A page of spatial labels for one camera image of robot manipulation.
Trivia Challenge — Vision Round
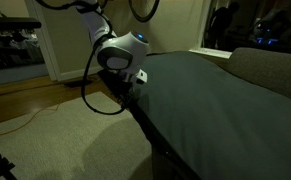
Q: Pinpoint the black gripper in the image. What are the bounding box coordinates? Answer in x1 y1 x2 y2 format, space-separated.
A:
117 71 142 102

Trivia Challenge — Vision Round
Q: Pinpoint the black floor vent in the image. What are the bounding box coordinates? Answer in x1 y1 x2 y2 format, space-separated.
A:
64 78 94 89

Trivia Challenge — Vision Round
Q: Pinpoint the white panelled door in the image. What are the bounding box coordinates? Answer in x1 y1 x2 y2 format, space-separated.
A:
24 0 105 82

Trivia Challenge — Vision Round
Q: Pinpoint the cream carpet rug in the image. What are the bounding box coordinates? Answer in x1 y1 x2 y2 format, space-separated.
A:
0 91 154 180

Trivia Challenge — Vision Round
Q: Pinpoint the dark person silhouette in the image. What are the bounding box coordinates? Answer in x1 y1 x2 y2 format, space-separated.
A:
212 1 241 51

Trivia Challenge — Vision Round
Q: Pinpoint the black cluttered shelf rack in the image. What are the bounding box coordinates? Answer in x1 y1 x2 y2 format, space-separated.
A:
0 17 42 72

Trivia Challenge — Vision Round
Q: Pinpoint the grey fabric sofa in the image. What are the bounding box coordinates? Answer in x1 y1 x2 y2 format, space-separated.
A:
223 47 291 107

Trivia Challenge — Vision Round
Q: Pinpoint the blue lit device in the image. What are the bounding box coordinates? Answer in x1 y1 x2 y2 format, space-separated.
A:
254 35 280 46

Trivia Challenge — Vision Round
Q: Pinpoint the white window frame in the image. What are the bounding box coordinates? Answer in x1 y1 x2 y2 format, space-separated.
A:
188 0 233 60

